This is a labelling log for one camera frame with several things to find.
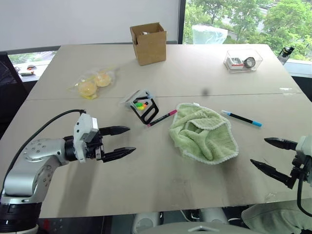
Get white and red small box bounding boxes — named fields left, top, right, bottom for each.
left=226, top=57, right=246, bottom=70

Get yellow round bun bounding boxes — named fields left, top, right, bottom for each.
left=78, top=81, right=97, bottom=98
left=95, top=73, right=112, bottom=87

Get clear plastic box with candies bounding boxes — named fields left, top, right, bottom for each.
left=118, top=88, right=156, bottom=113

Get small clutter on windowsill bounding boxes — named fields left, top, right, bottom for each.
left=14, top=63, right=37, bottom=76

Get pale green cloth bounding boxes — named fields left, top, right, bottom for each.
left=241, top=199, right=312, bottom=234

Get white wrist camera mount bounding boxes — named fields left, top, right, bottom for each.
left=295, top=135, right=312, bottom=158
left=73, top=113, right=99, bottom=163

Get colourful small markers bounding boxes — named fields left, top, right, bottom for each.
left=133, top=98, right=150, bottom=110

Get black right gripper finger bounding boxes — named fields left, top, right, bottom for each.
left=264, top=137, right=299, bottom=151
left=250, top=159, right=296, bottom=190

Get white cylinder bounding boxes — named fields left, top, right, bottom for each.
left=132, top=212, right=160, bottom=232
left=200, top=207, right=229, bottom=224

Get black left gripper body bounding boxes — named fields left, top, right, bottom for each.
left=83, top=129, right=105, bottom=161

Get brown cardboard box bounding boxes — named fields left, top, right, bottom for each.
left=129, top=22, right=167, bottom=66

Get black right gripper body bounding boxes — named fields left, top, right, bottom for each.
left=291, top=150, right=312, bottom=183

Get translucent plastic bag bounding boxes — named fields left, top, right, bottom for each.
left=192, top=24, right=229, bottom=45

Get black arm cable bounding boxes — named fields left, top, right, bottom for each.
left=3, top=109, right=86, bottom=178
left=296, top=170, right=312, bottom=217

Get pink capped marker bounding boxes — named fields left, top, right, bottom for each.
left=146, top=109, right=178, bottom=127

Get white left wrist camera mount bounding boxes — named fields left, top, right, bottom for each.
left=73, top=113, right=99, bottom=163

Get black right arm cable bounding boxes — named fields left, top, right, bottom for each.
left=296, top=170, right=312, bottom=217

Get black wire frame holder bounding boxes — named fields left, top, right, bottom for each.
left=132, top=97, right=160, bottom=125

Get dark window frame post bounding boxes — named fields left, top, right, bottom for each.
left=177, top=0, right=186, bottom=45

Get clear plastic bun bag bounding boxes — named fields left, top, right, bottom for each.
left=67, top=65, right=120, bottom=100

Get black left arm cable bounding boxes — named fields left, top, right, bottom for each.
left=3, top=109, right=86, bottom=178

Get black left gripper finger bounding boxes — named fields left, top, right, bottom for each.
left=101, top=147, right=137, bottom=164
left=98, top=126, right=131, bottom=137

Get clear plastic container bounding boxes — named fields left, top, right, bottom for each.
left=223, top=49, right=263, bottom=74

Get light green towel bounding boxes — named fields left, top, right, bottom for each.
left=168, top=102, right=239, bottom=165

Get blue capped marker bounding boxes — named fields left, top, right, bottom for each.
left=221, top=110, right=263, bottom=128

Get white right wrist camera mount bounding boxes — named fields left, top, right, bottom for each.
left=295, top=135, right=312, bottom=158

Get black bottle with strap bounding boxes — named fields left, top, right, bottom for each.
left=277, top=45, right=295, bottom=65

